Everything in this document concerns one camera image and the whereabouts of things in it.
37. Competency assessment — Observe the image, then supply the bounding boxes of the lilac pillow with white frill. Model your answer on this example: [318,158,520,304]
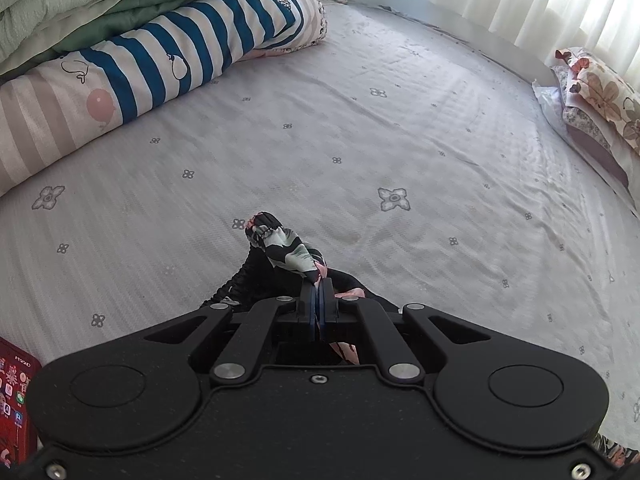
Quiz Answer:
[532,80,635,192]

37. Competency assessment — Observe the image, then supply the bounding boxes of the grey patterned bed sheet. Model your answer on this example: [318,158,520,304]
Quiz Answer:
[0,0,640,461]

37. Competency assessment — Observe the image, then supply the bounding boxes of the blue and pink striped quilt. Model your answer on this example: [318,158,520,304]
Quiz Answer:
[0,0,328,198]

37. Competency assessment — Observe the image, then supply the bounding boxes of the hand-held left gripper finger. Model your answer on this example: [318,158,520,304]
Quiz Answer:
[319,277,493,386]
[142,280,319,386]

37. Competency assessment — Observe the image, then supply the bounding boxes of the smartphone with red screen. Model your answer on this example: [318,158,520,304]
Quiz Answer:
[0,337,42,470]

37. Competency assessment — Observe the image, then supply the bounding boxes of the plain green blanket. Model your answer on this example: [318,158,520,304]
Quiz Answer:
[50,0,253,55]

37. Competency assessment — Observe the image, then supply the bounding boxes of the black floral pants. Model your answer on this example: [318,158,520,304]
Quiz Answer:
[200,211,635,470]

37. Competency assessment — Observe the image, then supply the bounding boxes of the large-flower print pillow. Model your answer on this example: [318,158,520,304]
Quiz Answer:
[554,47,640,155]

